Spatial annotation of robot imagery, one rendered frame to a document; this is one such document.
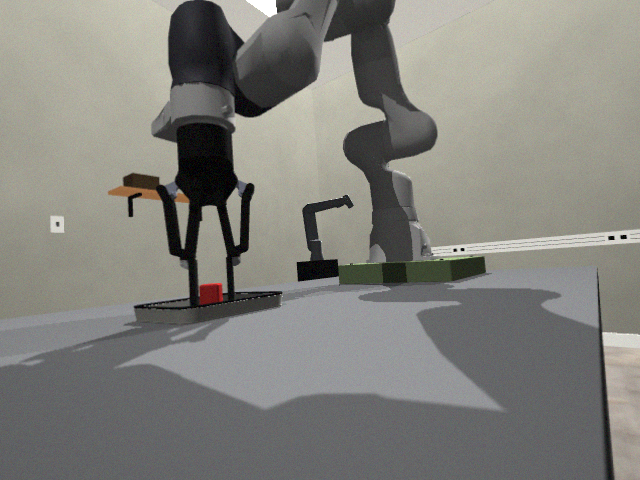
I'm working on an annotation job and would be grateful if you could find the red cube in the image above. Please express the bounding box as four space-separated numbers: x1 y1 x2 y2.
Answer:
199 283 223 305

